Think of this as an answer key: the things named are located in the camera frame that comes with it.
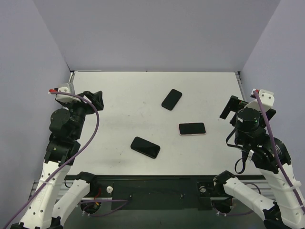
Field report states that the black phone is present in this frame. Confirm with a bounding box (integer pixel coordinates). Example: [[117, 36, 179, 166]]
[[130, 136, 161, 159]]

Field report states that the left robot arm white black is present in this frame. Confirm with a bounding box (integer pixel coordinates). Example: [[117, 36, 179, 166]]
[[4, 88, 104, 229]]

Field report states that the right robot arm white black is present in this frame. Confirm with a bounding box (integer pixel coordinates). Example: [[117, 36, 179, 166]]
[[213, 92, 305, 229]]

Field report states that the phone in pink case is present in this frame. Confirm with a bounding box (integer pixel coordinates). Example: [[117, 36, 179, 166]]
[[178, 122, 206, 136]]

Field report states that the black phone face down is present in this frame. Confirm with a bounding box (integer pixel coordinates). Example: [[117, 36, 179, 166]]
[[161, 89, 183, 111]]

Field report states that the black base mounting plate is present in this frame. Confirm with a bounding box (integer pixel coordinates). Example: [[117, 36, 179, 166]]
[[64, 175, 239, 212]]

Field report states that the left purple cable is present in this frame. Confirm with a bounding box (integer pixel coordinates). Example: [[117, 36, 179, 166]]
[[0, 93, 100, 229]]

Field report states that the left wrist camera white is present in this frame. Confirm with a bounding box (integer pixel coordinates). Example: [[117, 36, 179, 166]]
[[48, 83, 75, 103]]

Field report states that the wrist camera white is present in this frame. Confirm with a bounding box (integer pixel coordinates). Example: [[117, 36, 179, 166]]
[[247, 89, 275, 112], [48, 83, 75, 103]]

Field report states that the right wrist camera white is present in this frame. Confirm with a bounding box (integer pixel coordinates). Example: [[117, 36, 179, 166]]
[[247, 89, 275, 112]]

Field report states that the aluminium frame rail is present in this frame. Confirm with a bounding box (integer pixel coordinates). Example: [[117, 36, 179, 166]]
[[235, 71, 246, 101]]

